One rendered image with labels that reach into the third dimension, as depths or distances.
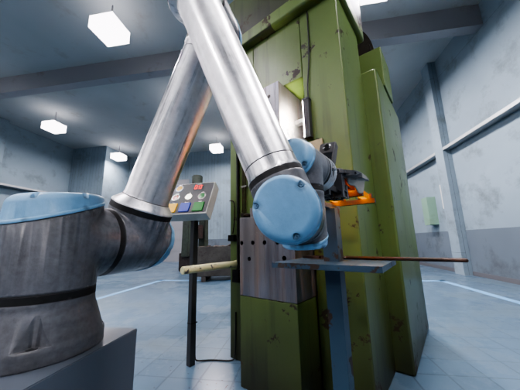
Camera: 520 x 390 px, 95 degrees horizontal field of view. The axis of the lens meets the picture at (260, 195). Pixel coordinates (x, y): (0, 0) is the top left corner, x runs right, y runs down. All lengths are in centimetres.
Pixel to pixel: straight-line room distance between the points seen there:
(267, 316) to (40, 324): 106
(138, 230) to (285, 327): 94
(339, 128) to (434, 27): 487
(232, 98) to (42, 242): 38
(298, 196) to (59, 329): 42
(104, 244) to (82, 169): 1205
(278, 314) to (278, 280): 16
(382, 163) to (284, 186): 152
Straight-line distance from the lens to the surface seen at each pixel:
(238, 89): 41
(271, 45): 210
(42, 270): 52
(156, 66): 631
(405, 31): 601
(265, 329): 143
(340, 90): 157
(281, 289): 131
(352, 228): 133
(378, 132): 188
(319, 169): 49
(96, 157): 1230
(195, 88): 67
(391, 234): 174
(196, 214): 162
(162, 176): 63
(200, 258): 513
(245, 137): 37
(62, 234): 52
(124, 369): 62
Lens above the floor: 77
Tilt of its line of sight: 11 degrees up
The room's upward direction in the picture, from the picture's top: 1 degrees counter-clockwise
